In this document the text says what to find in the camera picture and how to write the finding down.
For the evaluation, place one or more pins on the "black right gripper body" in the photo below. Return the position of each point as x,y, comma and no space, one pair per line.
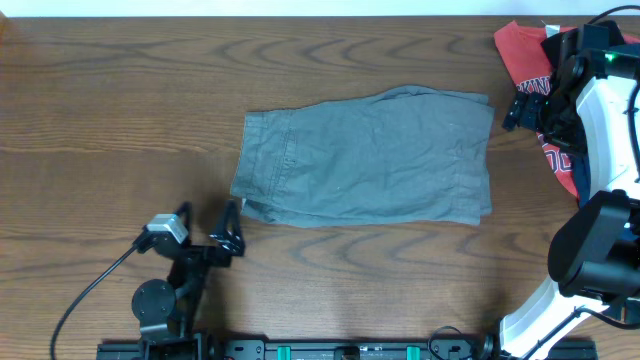
556,119

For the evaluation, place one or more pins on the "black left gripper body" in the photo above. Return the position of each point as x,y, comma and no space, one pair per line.
203,261

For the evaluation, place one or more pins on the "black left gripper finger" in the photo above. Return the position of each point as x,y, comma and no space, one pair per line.
227,232
184,212

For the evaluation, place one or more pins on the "grey shorts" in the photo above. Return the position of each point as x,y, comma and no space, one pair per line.
411,153

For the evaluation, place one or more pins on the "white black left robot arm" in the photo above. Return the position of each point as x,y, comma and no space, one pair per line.
166,309

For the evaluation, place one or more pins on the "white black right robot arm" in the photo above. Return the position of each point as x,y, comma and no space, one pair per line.
593,271

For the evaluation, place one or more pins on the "red printed t-shirt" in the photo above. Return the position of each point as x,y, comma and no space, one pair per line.
607,102

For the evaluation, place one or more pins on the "navy blue garment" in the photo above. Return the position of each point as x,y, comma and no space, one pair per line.
582,178

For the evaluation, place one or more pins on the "black garment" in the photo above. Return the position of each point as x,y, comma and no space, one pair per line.
559,44

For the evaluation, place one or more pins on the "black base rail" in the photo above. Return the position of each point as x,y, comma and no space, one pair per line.
439,348

